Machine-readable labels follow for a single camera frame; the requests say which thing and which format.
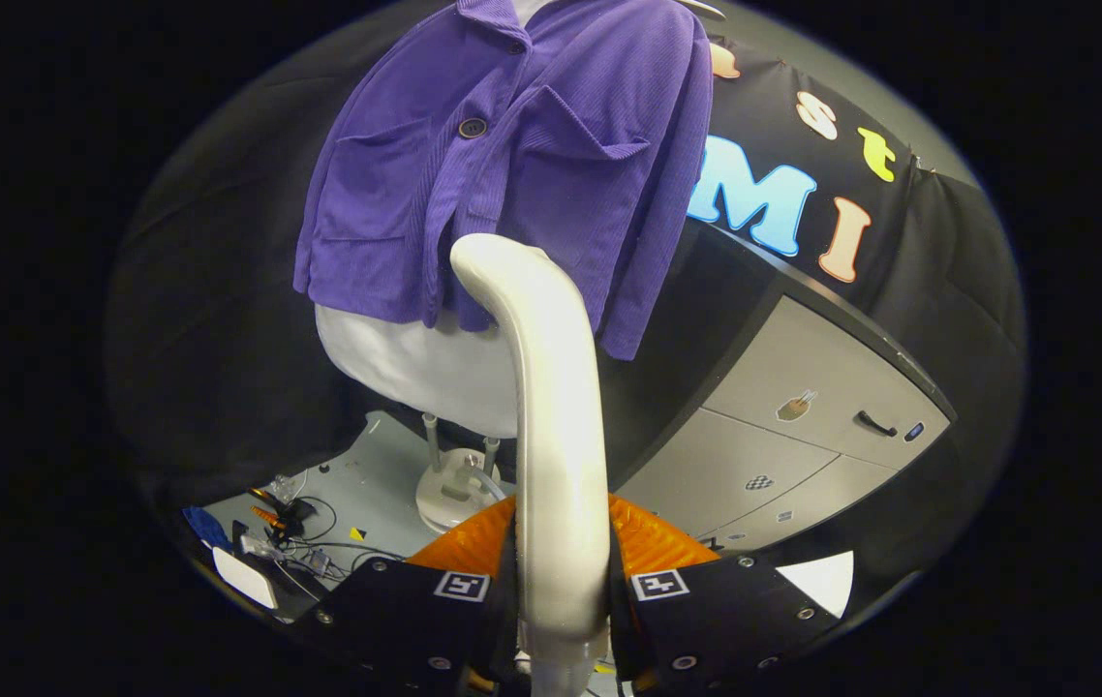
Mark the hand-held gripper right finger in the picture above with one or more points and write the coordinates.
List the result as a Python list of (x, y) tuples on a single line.
[(716, 620)]

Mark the white steamer base unit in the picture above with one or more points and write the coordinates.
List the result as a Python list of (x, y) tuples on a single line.
[(449, 494)]

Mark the white garment steamer head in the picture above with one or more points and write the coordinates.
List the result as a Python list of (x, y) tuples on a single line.
[(561, 465)]

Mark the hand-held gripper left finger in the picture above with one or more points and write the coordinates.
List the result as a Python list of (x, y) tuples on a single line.
[(406, 620)]

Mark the grey drawer cabinet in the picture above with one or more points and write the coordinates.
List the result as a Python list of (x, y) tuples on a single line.
[(851, 368)]

